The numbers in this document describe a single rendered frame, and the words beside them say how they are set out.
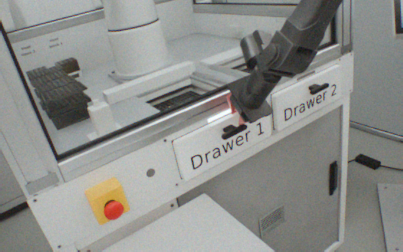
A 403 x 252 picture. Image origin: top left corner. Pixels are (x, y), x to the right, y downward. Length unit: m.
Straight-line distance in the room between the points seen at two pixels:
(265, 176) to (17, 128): 0.70
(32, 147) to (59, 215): 0.16
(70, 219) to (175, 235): 0.23
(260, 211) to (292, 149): 0.22
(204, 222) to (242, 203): 0.27
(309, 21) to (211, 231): 0.47
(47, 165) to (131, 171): 0.18
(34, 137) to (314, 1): 0.56
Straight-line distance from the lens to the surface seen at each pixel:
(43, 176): 0.70
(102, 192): 0.70
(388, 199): 1.96
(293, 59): 0.62
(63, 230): 0.77
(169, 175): 0.80
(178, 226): 0.78
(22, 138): 0.66
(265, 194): 1.08
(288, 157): 1.08
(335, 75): 1.09
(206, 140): 0.79
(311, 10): 0.60
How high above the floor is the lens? 1.29
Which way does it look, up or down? 26 degrees down
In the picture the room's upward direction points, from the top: 11 degrees counter-clockwise
